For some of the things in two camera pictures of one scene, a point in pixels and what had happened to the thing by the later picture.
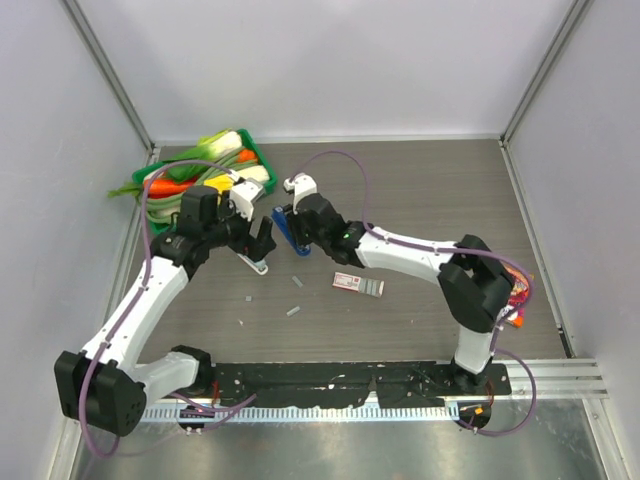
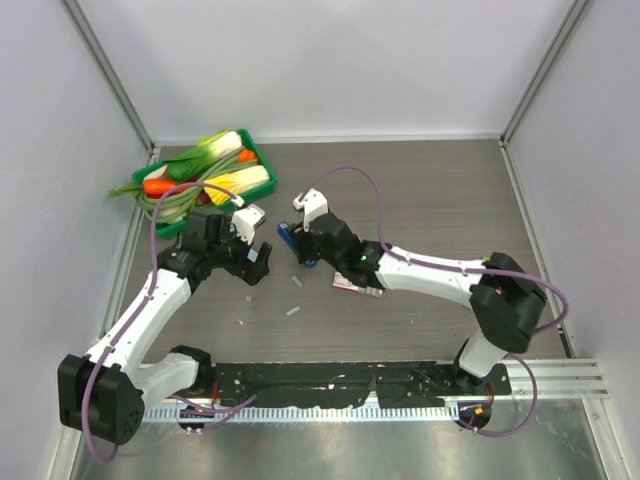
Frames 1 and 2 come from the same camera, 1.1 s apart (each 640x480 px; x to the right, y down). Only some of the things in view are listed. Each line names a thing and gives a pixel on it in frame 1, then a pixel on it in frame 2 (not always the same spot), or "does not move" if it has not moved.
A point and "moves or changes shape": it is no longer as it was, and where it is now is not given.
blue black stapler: [281, 217] moves or changes shape
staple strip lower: [289, 313] does not move
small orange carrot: [245, 155] does not move
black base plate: [383, 385] does not move
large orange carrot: [166, 187] does not move
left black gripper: [255, 248] to [246, 269]
